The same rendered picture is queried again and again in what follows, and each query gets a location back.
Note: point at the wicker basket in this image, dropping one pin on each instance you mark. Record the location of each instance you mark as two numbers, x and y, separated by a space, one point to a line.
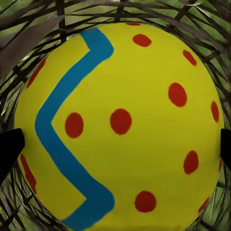
14 48

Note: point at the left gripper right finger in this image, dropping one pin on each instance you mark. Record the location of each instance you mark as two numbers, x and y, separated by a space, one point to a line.
226 147

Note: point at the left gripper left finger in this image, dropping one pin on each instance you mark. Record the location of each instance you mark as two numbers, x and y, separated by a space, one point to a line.
11 144

